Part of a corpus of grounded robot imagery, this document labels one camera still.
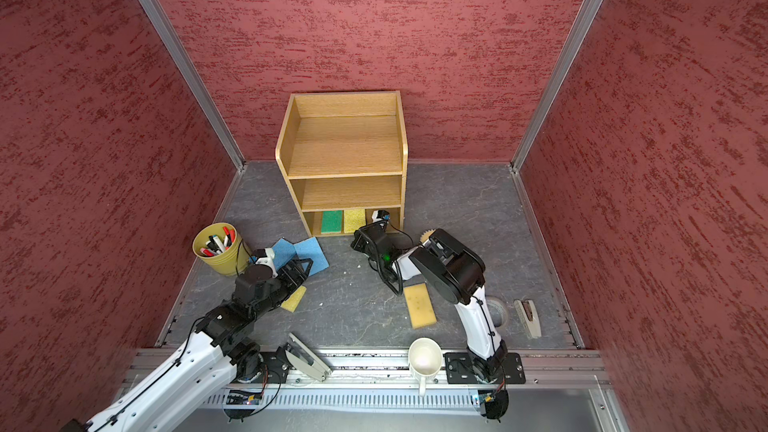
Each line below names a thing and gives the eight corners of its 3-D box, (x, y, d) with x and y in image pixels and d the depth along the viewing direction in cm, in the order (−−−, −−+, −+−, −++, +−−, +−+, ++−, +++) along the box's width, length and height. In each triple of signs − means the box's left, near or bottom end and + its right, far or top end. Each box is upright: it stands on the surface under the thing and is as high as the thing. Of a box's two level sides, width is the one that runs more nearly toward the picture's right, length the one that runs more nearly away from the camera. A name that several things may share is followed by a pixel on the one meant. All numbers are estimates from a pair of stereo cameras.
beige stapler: (523, 337, 81) (527, 334, 79) (514, 302, 87) (517, 299, 85) (539, 337, 81) (543, 334, 79) (529, 302, 88) (533, 299, 85)
